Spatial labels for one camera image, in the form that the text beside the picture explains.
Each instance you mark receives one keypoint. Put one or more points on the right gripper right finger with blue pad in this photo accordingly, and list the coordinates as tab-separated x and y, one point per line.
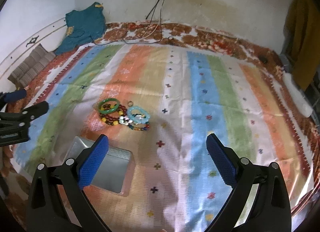
271	209

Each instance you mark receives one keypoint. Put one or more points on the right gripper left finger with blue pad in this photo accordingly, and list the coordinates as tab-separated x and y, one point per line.
46	211

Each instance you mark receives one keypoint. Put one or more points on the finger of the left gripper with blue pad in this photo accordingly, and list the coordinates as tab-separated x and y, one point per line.
13	96
27	115

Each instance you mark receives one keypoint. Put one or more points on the grey metal tin box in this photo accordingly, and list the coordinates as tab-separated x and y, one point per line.
110	169

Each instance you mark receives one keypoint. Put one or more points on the striped grey folded blanket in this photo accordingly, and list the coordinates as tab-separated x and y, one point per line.
37	60

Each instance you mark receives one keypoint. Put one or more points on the green jade bangle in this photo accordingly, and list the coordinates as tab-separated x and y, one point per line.
108	106

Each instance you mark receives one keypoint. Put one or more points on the striped colourful bed cloth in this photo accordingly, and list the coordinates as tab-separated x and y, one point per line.
171	99

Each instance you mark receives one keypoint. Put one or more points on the teal blue shirt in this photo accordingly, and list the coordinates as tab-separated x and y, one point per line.
83	27

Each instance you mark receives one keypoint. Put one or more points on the white rolled pillow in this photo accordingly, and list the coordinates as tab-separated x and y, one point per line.
298	98

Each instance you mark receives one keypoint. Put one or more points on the mustard yellow hanging garment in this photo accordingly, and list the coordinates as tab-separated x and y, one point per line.
302	25

